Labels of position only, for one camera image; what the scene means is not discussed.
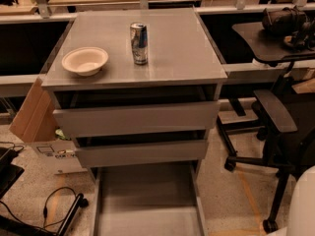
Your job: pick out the grey drawer cabinet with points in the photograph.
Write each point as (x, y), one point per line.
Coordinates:
(182, 68)

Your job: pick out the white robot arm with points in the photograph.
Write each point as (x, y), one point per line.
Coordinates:
(301, 215)

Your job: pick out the silver blue drink can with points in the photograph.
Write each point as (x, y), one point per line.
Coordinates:
(139, 43)

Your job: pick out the grey drawer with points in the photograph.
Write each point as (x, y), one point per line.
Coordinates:
(159, 199)
(141, 119)
(141, 153)

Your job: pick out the grey top drawer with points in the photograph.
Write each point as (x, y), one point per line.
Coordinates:
(141, 119)

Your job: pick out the black side table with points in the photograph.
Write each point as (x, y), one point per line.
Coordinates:
(267, 48)

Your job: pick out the grey bottom drawer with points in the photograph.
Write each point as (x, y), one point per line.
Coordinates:
(159, 199)

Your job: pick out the black headset on table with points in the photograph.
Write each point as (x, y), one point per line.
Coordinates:
(293, 25)

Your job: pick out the grey middle drawer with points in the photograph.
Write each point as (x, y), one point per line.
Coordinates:
(141, 153)

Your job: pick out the black office chair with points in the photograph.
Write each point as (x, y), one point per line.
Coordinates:
(286, 124)

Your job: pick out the black equipment at left edge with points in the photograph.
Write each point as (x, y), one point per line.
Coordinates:
(9, 172)

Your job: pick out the white printed cardboard box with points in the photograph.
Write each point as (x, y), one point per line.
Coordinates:
(58, 156)

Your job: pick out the brown cardboard box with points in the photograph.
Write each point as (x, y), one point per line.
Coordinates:
(34, 121)

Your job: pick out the white paper bowl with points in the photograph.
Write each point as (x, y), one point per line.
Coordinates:
(85, 61)

